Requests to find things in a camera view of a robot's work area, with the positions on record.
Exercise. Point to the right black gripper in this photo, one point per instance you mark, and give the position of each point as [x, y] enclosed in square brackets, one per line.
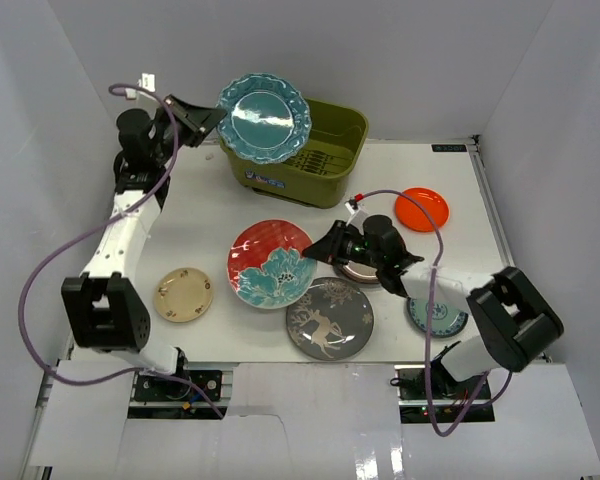
[330, 246]

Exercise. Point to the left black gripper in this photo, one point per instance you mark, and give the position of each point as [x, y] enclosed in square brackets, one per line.
[186, 122]

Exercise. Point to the red plate with teal flower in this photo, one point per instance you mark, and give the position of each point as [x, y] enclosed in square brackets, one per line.
[265, 266]

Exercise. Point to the teal scalloped plate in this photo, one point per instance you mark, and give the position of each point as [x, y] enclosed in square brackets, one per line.
[267, 119]

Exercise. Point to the grey plate with deer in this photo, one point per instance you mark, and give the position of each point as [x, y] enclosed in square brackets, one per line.
[332, 321]

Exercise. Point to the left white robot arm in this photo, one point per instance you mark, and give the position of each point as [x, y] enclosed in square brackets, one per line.
[105, 312]

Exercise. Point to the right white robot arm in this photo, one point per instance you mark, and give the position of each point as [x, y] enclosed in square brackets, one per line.
[515, 323]

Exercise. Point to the olive green plastic bin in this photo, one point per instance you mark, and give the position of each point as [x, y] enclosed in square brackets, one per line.
[317, 176]

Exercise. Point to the dark red rimmed plate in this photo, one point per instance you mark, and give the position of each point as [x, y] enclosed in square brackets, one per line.
[357, 273]

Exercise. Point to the orange plastic plate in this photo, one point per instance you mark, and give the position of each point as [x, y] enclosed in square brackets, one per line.
[421, 209]

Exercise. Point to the blue patterned small plate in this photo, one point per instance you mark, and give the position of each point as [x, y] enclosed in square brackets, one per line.
[447, 321]

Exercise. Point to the cream plate with small flowers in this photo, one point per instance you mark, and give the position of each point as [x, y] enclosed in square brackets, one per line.
[183, 295]

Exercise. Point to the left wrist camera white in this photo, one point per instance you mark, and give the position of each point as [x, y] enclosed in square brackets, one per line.
[147, 82]

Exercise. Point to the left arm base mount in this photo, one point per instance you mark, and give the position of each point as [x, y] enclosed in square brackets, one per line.
[157, 399]

